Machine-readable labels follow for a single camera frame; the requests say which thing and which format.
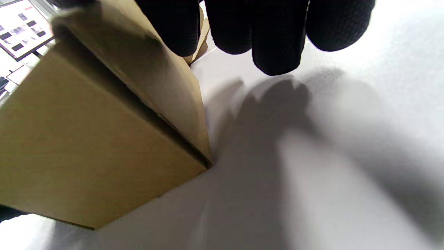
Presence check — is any person's left hand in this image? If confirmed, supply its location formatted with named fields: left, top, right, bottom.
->
left=0, top=205, right=29, bottom=223

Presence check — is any person's right hand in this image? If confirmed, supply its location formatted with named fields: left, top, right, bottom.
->
left=52, top=0, right=376, bottom=76

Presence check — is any brown cardboard small mailer box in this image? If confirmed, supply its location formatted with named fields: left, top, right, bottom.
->
left=0, top=0, right=213, bottom=230

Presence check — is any white screen with dark frame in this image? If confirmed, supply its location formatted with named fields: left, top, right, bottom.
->
left=0, top=0, right=55, bottom=62

